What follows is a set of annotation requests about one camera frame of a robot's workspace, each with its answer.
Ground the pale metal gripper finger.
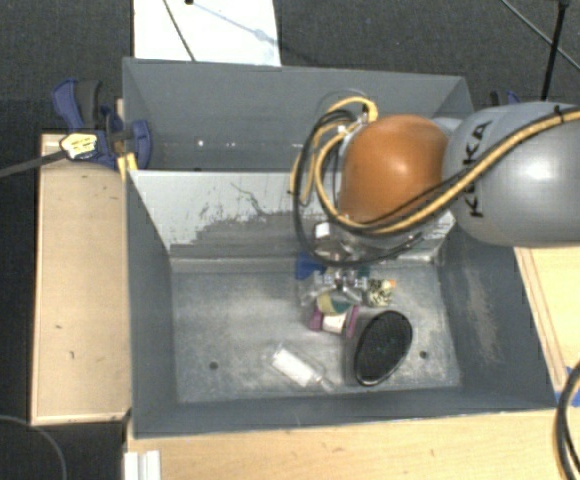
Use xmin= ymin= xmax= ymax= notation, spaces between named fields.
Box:
xmin=316 ymin=274 xmax=340 ymax=303
xmin=349 ymin=277 xmax=372 ymax=303

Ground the beige and teal round thing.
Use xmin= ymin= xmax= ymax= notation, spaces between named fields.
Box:
xmin=315 ymin=290 xmax=352 ymax=316

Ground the white black patterned small toy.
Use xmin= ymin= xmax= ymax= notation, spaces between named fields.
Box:
xmin=366 ymin=277 xmax=397 ymax=307

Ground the blue soft thing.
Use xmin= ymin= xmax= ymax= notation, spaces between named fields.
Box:
xmin=294 ymin=251 xmax=329 ymax=282

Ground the purple and white small container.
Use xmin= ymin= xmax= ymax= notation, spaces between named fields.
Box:
xmin=307 ymin=302 xmax=361 ymax=339

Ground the clear plastic bottle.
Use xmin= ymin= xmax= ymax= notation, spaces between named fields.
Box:
xmin=270 ymin=344 xmax=337 ymax=393

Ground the grey metal bin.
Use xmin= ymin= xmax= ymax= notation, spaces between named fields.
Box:
xmin=121 ymin=56 xmax=559 ymax=439

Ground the pale wood flat board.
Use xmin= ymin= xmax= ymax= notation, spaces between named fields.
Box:
xmin=29 ymin=132 xmax=134 ymax=427

